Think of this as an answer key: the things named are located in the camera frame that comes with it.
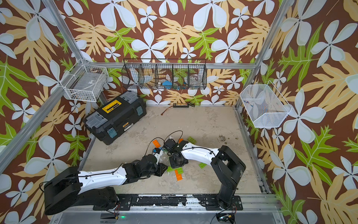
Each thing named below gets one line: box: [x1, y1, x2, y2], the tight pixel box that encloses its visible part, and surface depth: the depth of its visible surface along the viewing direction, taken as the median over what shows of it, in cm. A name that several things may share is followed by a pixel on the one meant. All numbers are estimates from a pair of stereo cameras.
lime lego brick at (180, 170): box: [171, 167, 184, 175], surface depth 86 cm
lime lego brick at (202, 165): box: [198, 162, 208, 169], surface depth 89 cm
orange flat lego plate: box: [151, 139, 161, 148], surface depth 100 cm
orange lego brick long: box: [174, 169, 183, 182], surface depth 85 cm
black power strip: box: [172, 102, 190, 108], surface depth 122 cm
